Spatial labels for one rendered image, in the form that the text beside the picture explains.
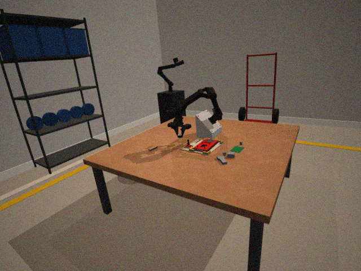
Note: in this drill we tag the green flat rectangle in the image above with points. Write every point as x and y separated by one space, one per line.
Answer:
237 149

